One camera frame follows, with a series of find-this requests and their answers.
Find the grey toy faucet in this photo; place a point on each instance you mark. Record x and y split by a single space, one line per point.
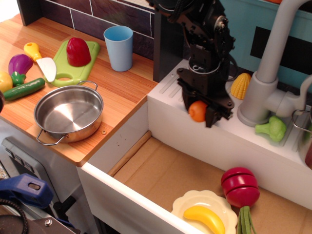
262 96

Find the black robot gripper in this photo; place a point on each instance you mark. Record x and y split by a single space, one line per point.
205 80

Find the cream flower shaped plate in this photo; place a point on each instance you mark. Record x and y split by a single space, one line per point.
210 200

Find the red toy pepper half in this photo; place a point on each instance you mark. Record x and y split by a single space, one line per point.
78 53

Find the yellow toy banana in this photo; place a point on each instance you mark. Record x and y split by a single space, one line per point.
207 217

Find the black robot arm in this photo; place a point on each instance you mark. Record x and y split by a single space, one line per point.
205 29

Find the green toy broccoli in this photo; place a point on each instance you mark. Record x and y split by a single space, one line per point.
275 128

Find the green wooden toy cucumber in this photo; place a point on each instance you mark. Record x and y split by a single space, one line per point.
24 89

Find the white toy sink unit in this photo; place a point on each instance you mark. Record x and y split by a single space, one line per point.
159 154

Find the red wooden toy radish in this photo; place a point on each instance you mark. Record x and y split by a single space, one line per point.
241 190

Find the blue plastic clamp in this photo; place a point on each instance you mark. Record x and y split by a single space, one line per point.
27 189

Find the steel pot at right edge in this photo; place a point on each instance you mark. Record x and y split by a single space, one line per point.
302 120

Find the yellow handled toy knife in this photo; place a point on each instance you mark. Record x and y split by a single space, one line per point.
47 65

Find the yellow toy lemon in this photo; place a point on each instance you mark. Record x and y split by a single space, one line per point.
6 82

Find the yellow toy corn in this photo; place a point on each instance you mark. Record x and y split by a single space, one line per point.
240 86

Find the light blue plastic cup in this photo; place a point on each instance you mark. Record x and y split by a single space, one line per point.
119 44

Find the stainless steel pan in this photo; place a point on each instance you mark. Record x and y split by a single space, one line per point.
69 114

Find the purple toy eggplant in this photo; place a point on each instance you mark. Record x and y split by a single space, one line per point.
18 66

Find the orange plastic toy carrot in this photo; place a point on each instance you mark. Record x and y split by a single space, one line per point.
197 111

